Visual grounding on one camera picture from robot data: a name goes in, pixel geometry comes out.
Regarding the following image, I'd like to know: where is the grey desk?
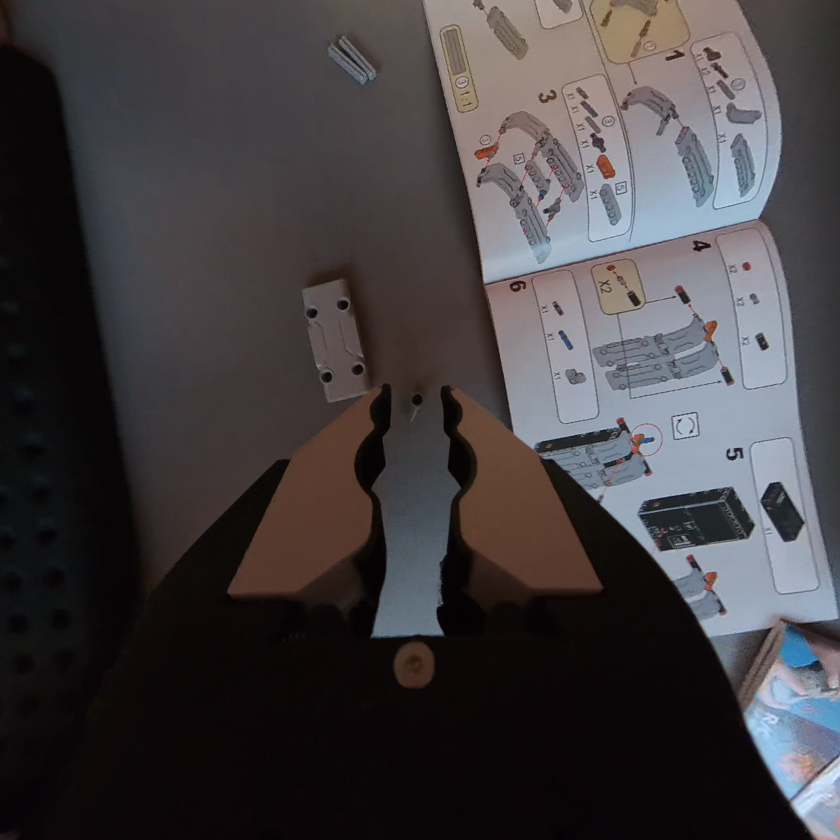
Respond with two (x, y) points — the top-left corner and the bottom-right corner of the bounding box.
(0, 0), (840, 840)

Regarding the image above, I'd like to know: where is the small blue booklet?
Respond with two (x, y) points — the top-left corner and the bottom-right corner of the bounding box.
(740, 620), (840, 836)

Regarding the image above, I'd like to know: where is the grey flat plate piece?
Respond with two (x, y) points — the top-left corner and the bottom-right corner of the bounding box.
(302, 279), (372, 403)

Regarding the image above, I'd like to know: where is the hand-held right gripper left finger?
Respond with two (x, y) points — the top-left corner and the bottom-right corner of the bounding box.
(226, 386), (392, 632)

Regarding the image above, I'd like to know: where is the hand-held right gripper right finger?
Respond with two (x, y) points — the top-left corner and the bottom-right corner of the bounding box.
(437, 386), (605, 632)

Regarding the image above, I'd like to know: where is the open instruction booklet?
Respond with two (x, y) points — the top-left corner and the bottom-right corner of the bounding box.
(423, 0), (840, 638)

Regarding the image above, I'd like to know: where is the black perforated board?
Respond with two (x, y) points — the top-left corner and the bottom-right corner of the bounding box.
(0, 46), (143, 840)

